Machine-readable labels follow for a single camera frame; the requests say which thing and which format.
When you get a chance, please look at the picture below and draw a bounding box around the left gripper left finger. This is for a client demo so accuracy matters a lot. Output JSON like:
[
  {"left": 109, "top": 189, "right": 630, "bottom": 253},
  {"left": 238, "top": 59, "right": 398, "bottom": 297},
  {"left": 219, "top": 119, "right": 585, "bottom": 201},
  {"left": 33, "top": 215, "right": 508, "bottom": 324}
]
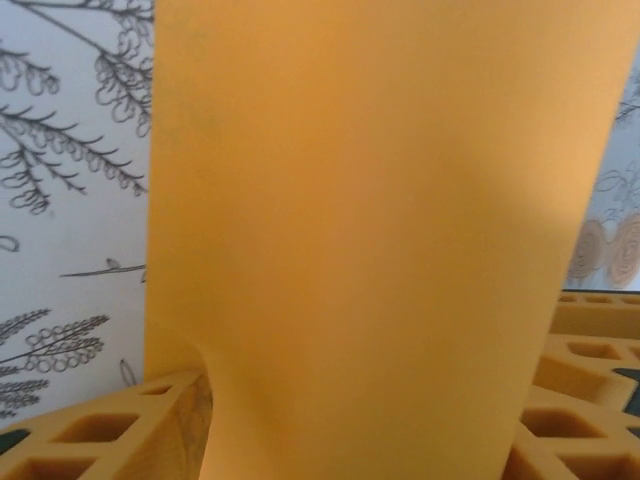
[{"left": 0, "top": 368, "right": 214, "bottom": 480}]

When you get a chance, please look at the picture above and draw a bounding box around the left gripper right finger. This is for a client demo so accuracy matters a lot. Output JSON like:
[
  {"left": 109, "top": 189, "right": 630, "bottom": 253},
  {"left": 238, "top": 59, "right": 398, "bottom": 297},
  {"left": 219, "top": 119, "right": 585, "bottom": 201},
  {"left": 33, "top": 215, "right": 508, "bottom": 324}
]
[{"left": 502, "top": 399, "right": 640, "bottom": 480}]

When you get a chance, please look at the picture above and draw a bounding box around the orange square paper sheet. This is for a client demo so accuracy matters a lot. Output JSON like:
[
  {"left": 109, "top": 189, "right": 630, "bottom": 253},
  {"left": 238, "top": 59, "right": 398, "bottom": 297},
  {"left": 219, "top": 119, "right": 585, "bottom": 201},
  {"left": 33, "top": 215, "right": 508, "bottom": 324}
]
[{"left": 143, "top": 0, "right": 640, "bottom": 480}]

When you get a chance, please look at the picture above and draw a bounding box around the floral print tablecloth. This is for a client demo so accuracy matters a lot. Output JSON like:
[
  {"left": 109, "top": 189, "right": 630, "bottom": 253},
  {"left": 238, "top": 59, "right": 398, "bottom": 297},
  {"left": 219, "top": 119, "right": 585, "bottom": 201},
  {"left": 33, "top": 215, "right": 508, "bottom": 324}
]
[{"left": 0, "top": 0, "right": 640, "bottom": 421}]

